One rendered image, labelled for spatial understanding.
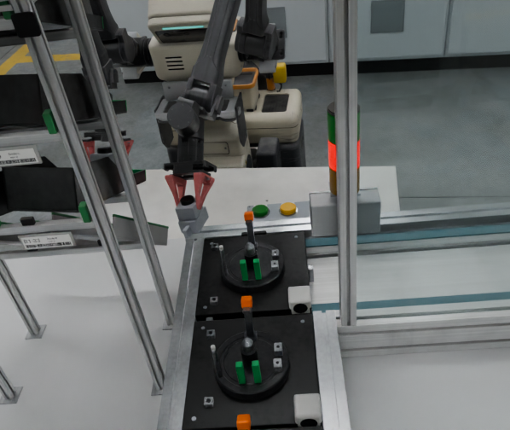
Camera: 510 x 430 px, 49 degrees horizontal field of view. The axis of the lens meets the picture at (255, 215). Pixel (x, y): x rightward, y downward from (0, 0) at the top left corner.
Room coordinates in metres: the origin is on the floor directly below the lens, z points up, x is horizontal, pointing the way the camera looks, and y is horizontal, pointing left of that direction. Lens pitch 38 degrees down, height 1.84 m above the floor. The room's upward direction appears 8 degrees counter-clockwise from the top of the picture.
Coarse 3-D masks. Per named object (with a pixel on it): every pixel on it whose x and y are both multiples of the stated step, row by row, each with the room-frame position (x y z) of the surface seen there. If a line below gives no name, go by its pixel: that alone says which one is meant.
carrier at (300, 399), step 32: (224, 320) 0.77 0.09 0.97; (256, 320) 0.75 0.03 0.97; (288, 320) 0.74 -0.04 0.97; (192, 352) 0.70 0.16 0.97; (224, 352) 0.67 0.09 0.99; (256, 352) 0.64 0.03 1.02; (288, 352) 0.66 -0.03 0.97; (192, 384) 0.62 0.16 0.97; (224, 384) 0.60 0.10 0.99; (256, 384) 0.59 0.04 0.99; (288, 384) 0.60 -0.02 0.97; (192, 416) 0.56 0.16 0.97; (224, 416) 0.55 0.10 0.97; (256, 416) 0.54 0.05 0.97; (288, 416) 0.53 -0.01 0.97; (320, 416) 0.51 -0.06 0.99
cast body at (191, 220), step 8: (184, 200) 0.97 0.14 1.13; (192, 200) 0.97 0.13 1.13; (176, 208) 0.96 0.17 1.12; (184, 208) 0.96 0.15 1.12; (192, 208) 0.95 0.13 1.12; (184, 216) 0.96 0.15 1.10; (192, 216) 0.95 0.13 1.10; (200, 216) 0.97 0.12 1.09; (208, 216) 0.99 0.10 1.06; (184, 224) 0.95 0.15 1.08; (192, 224) 0.94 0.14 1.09; (200, 224) 0.95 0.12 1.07; (184, 232) 0.93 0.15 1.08; (192, 232) 0.94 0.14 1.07
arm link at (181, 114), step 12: (216, 96) 1.13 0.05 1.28; (180, 108) 1.05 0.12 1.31; (192, 108) 1.04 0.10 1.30; (204, 108) 1.10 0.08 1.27; (216, 108) 1.11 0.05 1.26; (168, 120) 1.04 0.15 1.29; (180, 120) 1.03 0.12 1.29; (192, 120) 1.03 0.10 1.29; (180, 132) 1.04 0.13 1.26; (192, 132) 1.05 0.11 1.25
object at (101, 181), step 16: (48, 160) 0.91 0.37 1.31; (96, 160) 0.84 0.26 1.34; (16, 176) 0.79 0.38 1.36; (32, 176) 0.78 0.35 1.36; (48, 176) 0.78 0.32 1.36; (64, 176) 0.77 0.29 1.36; (96, 176) 0.82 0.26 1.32; (112, 176) 0.87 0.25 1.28; (144, 176) 0.98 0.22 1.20; (16, 192) 0.78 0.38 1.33; (32, 192) 0.77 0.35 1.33; (48, 192) 0.77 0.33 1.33; (64, 192) 0.76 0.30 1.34; (80, 192) 0.76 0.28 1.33; (112, 192) 0.85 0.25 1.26; (16, 208) 0.77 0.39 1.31; (32, 208) 0.76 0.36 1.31; (48, 208) 0.76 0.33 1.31; (64, 208) 0.75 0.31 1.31
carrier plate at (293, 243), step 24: (216, 240) 1.02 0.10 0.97; (240, 240) 1.00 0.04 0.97; (264, 240) 0.99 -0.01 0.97; (288, 240) 0.98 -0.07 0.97; (216, 264) 0.93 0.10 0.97; (288, 264) 0.90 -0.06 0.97; (216, 288) 0.86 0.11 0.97; (216, 312) 0.79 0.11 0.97; (240, 312) 0.78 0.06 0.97; (264, 312) 0.78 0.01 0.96; (288, 312) 0.77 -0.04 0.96
